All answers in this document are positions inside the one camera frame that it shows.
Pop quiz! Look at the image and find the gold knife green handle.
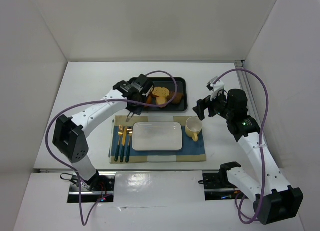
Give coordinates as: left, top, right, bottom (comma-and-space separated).
120, 127, 128, 163

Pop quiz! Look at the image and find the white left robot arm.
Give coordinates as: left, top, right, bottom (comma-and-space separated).
52, 74, 154, 189

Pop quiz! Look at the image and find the aluminium rail right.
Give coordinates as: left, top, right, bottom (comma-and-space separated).
236, 71, 261, 126

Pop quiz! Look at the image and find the black baking tray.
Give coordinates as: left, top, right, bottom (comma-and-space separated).
128, 77, 188, 113

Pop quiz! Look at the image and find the white rectangular plate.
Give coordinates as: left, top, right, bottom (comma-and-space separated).
131, 122, 183, 152

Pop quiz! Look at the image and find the dark brown bread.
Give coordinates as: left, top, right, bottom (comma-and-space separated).
167, 91, 184, 105

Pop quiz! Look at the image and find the orange frosted round bread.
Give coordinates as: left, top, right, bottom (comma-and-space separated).
146, 92, 153, 105

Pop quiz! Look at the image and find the blue beige placemat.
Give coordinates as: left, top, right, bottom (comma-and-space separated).
108, 115, 207, 164

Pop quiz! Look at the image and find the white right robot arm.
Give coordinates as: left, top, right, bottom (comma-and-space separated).
193, 89, 304, 225

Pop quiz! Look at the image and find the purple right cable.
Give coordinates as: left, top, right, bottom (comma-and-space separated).
211, 68, 269, 224

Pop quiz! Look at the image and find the gold fork green handle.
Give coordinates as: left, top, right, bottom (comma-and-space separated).
114, 125, 124, 162

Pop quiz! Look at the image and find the gold spoon green handle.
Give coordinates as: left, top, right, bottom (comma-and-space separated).
125, 127, 133, 163

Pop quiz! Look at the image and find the small round bun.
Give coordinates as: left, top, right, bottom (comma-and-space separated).
155, 96, 168, 108

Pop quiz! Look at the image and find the sliced baguette bread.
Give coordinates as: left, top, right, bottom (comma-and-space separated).
151, 87, 170, 98

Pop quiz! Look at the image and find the yellow ceramic mug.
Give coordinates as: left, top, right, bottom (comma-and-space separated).
185, 116, 203, 142

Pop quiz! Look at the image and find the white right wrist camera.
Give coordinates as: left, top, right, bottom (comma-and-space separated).
207, 76, 225, 101

